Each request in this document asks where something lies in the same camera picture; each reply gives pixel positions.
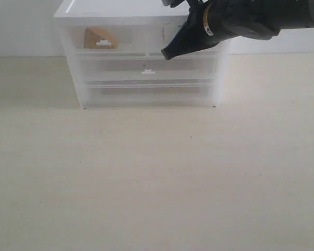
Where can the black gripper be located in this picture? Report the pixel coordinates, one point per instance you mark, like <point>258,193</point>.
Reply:
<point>192,36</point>

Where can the yellow cheese wedge toy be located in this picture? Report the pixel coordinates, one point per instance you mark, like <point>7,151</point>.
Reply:
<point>99,38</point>

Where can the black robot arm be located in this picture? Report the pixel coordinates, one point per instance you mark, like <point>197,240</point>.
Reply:
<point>212,22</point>

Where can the bottom wide translucent drawer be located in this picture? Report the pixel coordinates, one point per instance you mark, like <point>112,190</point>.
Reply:
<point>147,95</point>

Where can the wide translucent drawer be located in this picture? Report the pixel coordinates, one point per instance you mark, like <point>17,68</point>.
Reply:
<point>129,70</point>
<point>147,95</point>

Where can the middle wide translucent drawer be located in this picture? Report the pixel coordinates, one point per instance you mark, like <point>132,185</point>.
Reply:
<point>129,70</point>

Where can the white plastic drawer cabinet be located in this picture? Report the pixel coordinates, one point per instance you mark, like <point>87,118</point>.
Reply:
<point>132,13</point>

